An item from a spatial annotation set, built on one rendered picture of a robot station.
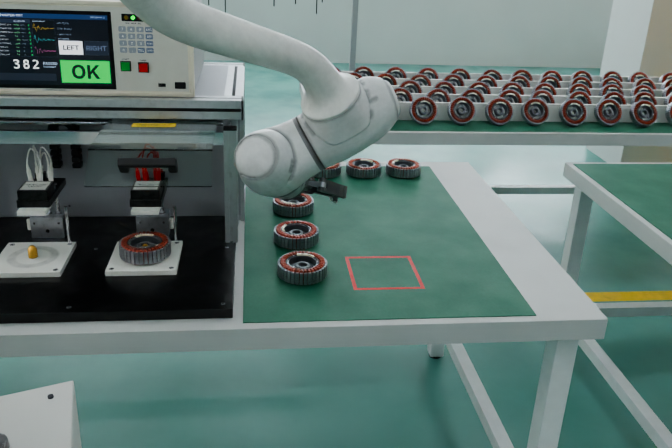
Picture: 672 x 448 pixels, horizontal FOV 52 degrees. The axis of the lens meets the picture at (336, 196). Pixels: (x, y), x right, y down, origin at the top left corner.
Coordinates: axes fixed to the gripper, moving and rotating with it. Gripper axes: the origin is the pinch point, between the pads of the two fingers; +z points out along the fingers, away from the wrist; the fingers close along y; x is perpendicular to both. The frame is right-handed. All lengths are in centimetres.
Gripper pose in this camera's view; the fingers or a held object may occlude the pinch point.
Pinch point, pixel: (304, 192)
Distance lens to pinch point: 149.2
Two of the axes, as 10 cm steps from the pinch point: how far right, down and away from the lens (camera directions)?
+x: 1.2, -9.9, 1.2
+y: 9.8, 1.0, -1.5
